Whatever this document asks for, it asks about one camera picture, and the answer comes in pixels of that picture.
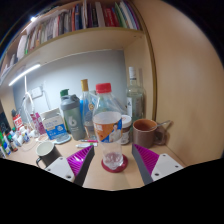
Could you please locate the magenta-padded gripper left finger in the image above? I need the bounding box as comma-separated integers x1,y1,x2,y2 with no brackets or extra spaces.
44,144,96,187

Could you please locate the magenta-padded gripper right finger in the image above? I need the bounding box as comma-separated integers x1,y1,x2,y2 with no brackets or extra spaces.
131,143,184,186

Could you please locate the clear red-capped drink bottle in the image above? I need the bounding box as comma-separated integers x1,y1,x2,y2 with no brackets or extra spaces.
92,82,124,171

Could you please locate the white marker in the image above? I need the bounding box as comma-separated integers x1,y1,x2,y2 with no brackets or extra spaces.
75,142,99,149

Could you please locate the flat round red coaster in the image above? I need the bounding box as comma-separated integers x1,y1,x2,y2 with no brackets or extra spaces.
100,153,129,174

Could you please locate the pink pen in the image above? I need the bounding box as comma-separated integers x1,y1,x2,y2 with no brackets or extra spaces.
79,138,99,144

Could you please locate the brown mug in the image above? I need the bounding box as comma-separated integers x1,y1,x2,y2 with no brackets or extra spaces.
132,118,167,149

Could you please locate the light blue hairbrush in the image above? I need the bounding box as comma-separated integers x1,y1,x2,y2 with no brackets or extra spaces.
52,133,73,145

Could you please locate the black mug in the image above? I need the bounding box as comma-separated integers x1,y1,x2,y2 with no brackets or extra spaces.
34,140,63,169

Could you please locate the white-lidded brown jar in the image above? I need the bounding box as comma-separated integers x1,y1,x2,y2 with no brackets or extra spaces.
120,114,133,146

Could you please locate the metal spoon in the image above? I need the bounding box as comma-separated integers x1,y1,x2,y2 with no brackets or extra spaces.
156,119,173,128

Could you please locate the blue and white carton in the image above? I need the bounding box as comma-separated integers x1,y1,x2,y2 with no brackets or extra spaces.
40,107,68,141

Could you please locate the grey shaker bottle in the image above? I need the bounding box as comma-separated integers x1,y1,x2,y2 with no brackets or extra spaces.
59,94,87,141

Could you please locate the yellow-capped blue liquid bottle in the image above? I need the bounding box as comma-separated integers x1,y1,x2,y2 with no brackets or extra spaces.
79,78,98,139

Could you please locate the magenta box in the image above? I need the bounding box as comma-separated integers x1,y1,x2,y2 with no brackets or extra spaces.
30,112,47,136

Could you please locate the clear glass bottle white cap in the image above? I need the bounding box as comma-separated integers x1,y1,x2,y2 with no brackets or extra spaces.
125,66,146,124

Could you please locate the red and white can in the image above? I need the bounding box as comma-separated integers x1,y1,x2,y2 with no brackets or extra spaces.
12,114,24,131

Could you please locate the white light bar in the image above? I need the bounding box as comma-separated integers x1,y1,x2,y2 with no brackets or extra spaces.
8,63,42,87

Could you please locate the wooden shelf unit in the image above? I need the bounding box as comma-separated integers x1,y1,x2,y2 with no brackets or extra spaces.
0,0,158,134

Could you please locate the white wall socket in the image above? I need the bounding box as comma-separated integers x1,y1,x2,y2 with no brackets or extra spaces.
29,86,44,99

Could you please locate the white lamp cable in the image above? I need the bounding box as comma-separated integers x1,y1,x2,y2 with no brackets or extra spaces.
19,75,36,134

